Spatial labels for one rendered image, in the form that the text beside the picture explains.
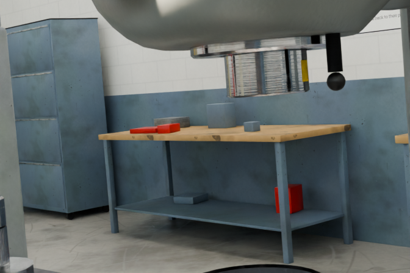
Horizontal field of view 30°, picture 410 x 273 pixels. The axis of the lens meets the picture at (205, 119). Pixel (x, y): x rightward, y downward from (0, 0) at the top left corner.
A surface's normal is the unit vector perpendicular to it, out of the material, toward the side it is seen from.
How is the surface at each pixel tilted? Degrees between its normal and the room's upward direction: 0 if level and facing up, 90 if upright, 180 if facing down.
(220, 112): 90
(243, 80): 90
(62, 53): 90
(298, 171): 90
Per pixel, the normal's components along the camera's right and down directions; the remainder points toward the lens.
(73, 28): 0.65, -0.01
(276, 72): 0.16, 0.04
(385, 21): -0.75, 0.10
